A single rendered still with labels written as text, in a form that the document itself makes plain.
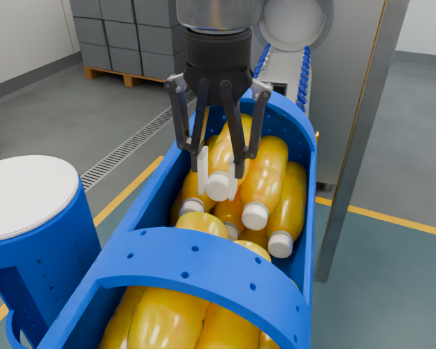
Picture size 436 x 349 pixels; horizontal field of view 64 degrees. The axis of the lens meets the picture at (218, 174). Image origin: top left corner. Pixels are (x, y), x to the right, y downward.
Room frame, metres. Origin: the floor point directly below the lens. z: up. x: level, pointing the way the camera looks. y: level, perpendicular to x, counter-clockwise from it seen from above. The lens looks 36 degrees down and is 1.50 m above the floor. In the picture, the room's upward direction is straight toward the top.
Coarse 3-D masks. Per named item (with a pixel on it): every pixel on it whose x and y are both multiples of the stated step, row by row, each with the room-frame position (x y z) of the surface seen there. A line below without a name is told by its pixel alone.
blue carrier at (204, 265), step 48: (288, 144) 0.62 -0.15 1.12; (144, 192) 0.37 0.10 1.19; (144, 240) 0.25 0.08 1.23; (192, 240) 0.24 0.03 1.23; (96, 288) 0.21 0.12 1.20; (192, 288) 0.19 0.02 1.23; (240, 288) 0.20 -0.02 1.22; (288, 288) 0.22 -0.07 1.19; (48, 336) 0.17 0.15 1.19; (96, 336) 0.24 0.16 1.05; (288, 336) 0.17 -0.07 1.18
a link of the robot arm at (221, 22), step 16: (176, 0) 0.39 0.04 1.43; (192, 0) 0.37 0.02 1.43; (208, 0) 0.36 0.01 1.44; (224, 0) 0.36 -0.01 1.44; (240, 0) 0.37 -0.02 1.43; (256, 0) 0.38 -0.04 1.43; (192, 16) 0.37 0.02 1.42; (208, 16) 0.36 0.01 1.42; (224, 16) 0.36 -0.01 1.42; (240, 16) 0.37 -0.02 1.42; (256, 16) 0.38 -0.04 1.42; (208, 32) 0.38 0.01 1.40; (224, 32) 0.37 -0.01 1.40; (240, 32) 0.39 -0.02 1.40
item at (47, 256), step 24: (72, 216) 0.53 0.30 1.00; (0, 240) 0.44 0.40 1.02; (24, 240) 0.45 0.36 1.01; (48, 240) 0.47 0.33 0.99; (72, 240) 0.51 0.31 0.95; (96, 240) 0.59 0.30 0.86; (0, 264) 0.43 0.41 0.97; (24, 264) 0.44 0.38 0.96; (48, 264) 0.46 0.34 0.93; (72, 264) 0.49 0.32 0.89; (0, 288) 0.56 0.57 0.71; (24, 288) 0.62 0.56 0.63; (48, 288) 0.45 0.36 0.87; (72, 288) 0.48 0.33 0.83; (24, 312) 0.59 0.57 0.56; (48, 312) 0.44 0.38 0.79
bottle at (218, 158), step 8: (248, 120) 0.58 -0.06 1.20; (224, 128) 0.56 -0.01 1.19; (248, 128) 0.55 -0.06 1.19; (224, 136) 0.51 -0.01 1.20; (248, 136) 0.52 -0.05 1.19; (216, 144) 0.50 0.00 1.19; (224, 144) 0.48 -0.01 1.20; (248, 144) 0.50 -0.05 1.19; (216, 152) 0.46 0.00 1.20; (224, 152) 0.46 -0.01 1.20; (208, 160) 0.46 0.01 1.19; (216, 160) 0.45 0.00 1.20; (224, 160) 0.44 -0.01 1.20; (248, 160) 0.47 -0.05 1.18; (208, 168) 0.44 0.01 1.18; (216, 168) 0.44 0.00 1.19; (224, 168) 0.43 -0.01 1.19; (248, 168) 0.46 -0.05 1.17; (208, 176) 0.44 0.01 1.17
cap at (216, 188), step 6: (216, 174) 0.42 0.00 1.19; (210, 180) 0.41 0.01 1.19; (216, 180) 0.40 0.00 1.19; (222, 180) 0.40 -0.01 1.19; (210, 186) 0.40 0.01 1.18; (216, 186) 0.40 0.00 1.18; (222, 186) 0.40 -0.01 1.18; (210, 192) 0.40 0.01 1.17; (216, 192) 0.40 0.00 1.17; (222, 192) 0.40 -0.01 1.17; (210, 198) 0.40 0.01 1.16; (216, 198) 0.40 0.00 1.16; (222, 198) 0.40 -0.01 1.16
